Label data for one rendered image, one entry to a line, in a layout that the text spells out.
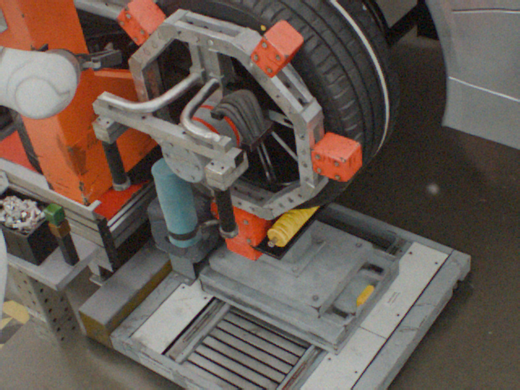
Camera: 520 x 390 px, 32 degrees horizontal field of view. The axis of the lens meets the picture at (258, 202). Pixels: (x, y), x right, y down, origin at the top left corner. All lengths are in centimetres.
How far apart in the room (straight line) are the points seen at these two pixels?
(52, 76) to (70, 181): 100
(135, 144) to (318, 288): 67
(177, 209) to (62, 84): 84
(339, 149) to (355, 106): 11
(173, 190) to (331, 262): 62
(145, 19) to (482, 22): 78
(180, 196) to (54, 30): 52
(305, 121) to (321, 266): 78
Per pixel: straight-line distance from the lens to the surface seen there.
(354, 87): 211
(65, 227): 247
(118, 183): 228
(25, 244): 256
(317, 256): 275
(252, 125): 199
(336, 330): 266
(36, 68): 162
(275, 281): 270
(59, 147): 251
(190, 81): 214
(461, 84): 224
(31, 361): 300
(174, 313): 287
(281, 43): 197
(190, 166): 216
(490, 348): 281
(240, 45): 203
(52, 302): 287
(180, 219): 241
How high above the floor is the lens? 223
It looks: 43 degrees down
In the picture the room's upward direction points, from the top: 9 degrees counter-clockwise
